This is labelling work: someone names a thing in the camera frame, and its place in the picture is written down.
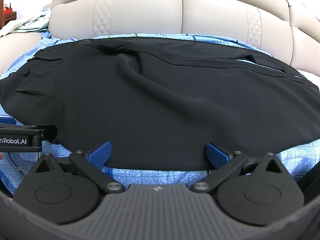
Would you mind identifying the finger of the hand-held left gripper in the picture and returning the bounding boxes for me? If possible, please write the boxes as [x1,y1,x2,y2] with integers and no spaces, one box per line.
[40,124,58,142]

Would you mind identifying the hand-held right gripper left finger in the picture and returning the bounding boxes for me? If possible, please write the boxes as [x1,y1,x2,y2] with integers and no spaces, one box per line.
[35,141,125,194]

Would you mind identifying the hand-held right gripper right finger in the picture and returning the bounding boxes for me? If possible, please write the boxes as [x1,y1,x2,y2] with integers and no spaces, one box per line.
[192,142,291,194]

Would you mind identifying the black pants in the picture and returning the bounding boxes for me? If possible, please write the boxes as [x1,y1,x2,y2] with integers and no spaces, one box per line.
[0,36,320,172]

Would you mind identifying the blue patterned blanket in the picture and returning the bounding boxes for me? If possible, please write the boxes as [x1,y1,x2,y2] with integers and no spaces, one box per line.
[0,32,320,195]

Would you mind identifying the dark cloth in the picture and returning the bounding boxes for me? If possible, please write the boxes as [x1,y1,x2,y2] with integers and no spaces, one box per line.
[296,166,320,194]

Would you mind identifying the light green cloth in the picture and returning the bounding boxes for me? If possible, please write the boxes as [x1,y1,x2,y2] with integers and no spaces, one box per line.
[12,7,52,33]

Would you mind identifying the white bed sheet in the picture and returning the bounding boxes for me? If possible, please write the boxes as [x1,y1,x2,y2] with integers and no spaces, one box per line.
[297,69,320,90]

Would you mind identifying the dark wooden cabinet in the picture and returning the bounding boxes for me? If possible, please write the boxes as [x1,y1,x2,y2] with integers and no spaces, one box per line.
[0,0,17,30]

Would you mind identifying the beige padded headboard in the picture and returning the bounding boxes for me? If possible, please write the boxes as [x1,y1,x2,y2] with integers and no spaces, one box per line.
[0,0,320,78]

